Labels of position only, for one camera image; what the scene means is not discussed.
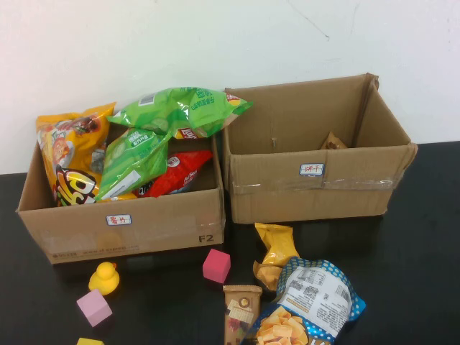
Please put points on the small green chips bag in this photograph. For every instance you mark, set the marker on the small green chips bag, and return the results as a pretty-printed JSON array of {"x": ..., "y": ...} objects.
[{"x": 129, "y": 161}]

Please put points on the golden brown snack packet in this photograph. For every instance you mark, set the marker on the golden brown snack packet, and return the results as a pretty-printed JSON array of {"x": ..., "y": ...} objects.
[{"x": 267, "y": 275}]

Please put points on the light pink foam cube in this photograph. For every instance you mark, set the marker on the light pink foam cube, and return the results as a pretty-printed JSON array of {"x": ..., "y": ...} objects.
[{"x": 93, "y": 307}]

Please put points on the yellow rubber duck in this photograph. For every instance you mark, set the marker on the yellow rubber duck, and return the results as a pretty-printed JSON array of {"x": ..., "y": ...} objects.
[{"x": 104, "y": 278}]

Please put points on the cardboard box with F2 print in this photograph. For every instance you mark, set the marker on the cardboard box with F2 print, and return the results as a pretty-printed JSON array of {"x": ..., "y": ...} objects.
[{"x": 161, "y": 223}]

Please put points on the brown wafer packet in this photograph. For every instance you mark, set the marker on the brown wafer packet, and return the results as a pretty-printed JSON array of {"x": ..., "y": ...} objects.
[{"x": 240, "y": 312}]

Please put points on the yellow orange chips bag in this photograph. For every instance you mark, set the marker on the yellow orange chips bag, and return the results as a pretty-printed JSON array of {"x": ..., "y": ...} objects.
[{"x": 68, "y": 143}]

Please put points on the cardboard box with clear tape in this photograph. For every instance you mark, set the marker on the cardboard box with clear tape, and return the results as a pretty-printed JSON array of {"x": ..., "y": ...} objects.
[{"x": 287, "y": 194}]

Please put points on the red chips bag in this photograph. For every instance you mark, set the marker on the red chips bag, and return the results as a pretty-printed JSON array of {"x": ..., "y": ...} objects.
[{"x": 179, "y": 172}]

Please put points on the brown crumpled snack packet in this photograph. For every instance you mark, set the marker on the brown crumpled snack packet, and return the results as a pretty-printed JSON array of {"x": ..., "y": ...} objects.
[{"x": 332, "y": 143}]

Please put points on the magenta foam cube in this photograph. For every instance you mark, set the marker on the magenta foam cube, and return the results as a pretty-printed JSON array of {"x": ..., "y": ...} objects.
[{"x": 215, "y": 266}]

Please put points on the yellow foam block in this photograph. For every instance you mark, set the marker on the yellow foam block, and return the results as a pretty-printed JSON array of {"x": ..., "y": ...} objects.
[{"x": 90, "y": 341}]

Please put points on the yellow snack packet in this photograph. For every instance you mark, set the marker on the yellow snack packet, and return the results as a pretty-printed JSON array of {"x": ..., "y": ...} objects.
[{"x": 278, "y": 244}]

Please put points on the large green chips bag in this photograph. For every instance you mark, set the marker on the large green chips bag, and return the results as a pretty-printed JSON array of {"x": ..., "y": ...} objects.
[{"x": 179, "y": 111}]

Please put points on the blue polka dot Vikar bag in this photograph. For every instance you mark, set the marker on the blue polka dot Vikar bag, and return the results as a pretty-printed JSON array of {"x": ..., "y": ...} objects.
[{"x": 316, "y": 291}]

